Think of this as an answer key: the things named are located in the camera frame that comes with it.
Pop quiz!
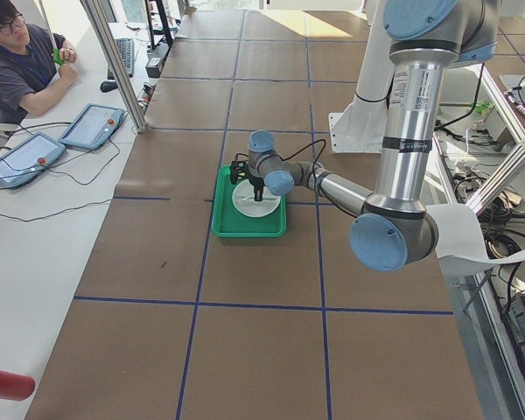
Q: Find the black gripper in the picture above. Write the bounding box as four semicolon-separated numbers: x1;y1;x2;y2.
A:
248;174;264;202

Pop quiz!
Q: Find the translucent grey plastic fork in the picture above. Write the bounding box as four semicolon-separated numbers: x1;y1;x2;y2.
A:
238;196;280;202

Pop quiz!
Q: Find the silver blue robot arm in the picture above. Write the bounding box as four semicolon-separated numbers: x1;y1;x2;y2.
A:
232;1;501;271

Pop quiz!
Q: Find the white round plate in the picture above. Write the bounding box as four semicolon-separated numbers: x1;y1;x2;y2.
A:
232;180;281;218

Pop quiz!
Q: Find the green plastic tray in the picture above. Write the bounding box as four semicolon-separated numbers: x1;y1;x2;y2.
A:
212;165;287;238

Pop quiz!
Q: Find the far blue teach pendant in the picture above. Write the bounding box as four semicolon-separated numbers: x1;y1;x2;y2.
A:
58;103;124;151

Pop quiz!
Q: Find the blue teach pendant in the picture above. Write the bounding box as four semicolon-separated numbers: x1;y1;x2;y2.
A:
58;103;124;151
0;132;66;188

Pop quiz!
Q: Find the black computer mouse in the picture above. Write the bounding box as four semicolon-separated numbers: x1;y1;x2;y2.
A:
100;80;118;93

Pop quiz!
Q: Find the black computer keyboard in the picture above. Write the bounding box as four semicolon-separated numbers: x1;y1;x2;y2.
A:
115;38;135;78

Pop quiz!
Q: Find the green handheld tool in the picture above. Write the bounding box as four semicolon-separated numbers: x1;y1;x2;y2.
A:
52;48;66;66

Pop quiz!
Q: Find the near blue teach pendant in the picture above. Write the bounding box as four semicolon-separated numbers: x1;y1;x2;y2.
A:
0;132;66;188

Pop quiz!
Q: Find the seated person in grey shirt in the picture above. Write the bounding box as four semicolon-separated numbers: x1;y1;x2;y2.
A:
0;1;77;123

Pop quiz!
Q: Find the red cylinder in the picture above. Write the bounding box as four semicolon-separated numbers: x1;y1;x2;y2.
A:
0;370;35;401

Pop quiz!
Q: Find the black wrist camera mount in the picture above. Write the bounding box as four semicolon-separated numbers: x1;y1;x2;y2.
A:
229;160;249;185

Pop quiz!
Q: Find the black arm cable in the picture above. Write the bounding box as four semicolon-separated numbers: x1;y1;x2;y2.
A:
233;138;329;193

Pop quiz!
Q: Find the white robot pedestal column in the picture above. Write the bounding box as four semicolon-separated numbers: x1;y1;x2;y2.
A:
329;1;395;153

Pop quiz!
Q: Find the aluminium frame post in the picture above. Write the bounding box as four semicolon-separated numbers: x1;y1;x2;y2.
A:
80;0;147;133

